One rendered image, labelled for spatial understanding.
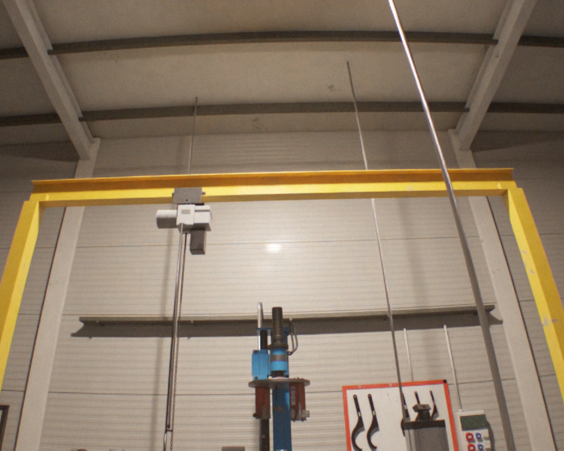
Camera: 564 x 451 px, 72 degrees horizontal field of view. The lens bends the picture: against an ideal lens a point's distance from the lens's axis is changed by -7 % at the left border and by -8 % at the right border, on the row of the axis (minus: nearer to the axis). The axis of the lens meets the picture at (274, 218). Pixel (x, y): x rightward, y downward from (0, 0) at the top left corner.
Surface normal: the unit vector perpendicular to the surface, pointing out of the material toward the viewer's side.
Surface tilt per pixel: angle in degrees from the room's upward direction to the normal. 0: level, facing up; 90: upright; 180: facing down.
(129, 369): 90
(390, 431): 90
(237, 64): 174
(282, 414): 90
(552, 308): 90
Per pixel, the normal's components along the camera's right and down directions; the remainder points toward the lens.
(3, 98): 0.03, 0.81
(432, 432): 0.62, -0.40
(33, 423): -0.01, -0.49
